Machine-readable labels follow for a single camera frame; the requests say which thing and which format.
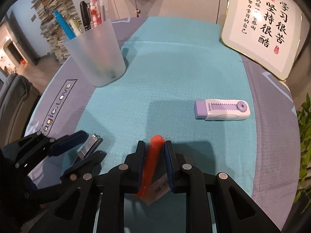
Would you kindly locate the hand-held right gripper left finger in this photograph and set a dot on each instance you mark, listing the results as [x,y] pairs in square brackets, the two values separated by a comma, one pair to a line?
[142,160]

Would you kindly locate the black pen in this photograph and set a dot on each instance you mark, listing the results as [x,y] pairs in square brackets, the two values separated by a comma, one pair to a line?
[85,14]

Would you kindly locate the blue pen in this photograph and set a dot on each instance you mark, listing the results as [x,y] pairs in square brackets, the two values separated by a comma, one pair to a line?
[64,24]

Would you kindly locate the clear pen with red cap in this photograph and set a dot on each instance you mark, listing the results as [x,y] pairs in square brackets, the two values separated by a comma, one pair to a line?
[94,0]

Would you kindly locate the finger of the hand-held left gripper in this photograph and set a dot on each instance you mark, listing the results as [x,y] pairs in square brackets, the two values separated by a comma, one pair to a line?
[68,142]
[85,166]

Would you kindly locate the grey sofa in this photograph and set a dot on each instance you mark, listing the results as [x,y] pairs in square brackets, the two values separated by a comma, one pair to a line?
[14,97]

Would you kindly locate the yellow white highlighter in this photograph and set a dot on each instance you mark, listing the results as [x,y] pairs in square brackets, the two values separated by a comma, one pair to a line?
[76,28]

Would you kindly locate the translucent plastic pen cup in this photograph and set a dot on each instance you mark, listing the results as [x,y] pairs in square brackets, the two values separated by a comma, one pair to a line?
[97,58]

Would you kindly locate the purple white eraser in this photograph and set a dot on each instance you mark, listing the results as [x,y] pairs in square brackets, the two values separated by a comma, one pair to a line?
[223,110]

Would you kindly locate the red white patterned pen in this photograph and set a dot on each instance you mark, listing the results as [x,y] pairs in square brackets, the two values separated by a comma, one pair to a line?
[97,17]

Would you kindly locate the tall stack of papers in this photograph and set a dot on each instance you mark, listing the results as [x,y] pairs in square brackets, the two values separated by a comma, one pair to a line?
[48,17]

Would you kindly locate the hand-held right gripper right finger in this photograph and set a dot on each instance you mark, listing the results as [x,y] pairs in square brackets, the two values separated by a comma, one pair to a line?
[170,165]

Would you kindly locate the teal cloth mat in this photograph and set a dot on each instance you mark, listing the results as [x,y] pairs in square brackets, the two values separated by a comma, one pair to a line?
[170,77]

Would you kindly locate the framed calligraphy picture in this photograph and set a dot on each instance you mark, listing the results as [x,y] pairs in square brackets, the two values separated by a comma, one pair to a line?
[262,24]

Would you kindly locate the green potted plant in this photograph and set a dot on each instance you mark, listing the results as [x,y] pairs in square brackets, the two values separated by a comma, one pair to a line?
[303,126]

